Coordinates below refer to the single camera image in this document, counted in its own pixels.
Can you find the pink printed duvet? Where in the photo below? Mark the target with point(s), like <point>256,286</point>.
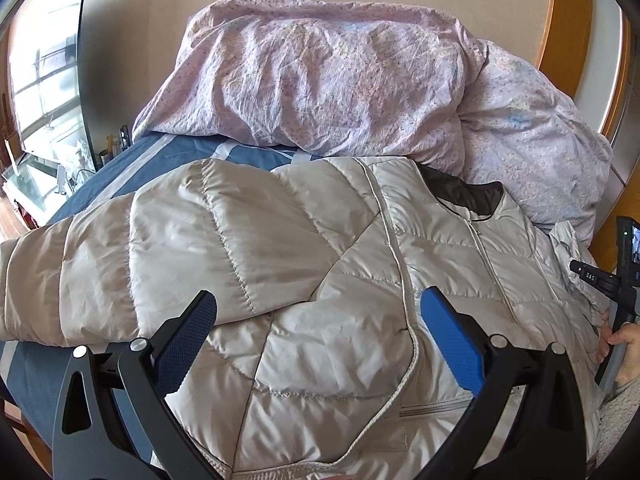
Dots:
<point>325,75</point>

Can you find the person's right hand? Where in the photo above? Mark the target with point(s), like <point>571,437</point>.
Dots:
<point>622,337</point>

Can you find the beige puffer jacket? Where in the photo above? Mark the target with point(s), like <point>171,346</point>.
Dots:
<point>325,310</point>

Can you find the orange wooden headboard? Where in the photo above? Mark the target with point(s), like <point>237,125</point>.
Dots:
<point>565,35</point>

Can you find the person's right forearm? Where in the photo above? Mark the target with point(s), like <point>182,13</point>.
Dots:
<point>622,420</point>

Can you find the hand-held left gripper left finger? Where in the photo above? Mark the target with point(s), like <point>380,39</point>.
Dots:
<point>187,340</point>

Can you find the blue striped bed sheet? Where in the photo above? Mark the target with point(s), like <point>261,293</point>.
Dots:
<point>125,175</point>

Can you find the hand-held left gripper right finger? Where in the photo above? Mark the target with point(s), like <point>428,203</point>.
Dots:
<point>450,340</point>

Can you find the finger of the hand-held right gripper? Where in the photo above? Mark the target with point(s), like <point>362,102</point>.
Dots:
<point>595,276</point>

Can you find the dark pen holder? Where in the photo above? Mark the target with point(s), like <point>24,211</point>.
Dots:
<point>112,147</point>

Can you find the glass television stand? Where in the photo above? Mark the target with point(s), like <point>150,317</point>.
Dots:
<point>30,180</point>

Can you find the black flat screen television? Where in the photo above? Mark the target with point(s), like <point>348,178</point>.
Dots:
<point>50,60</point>

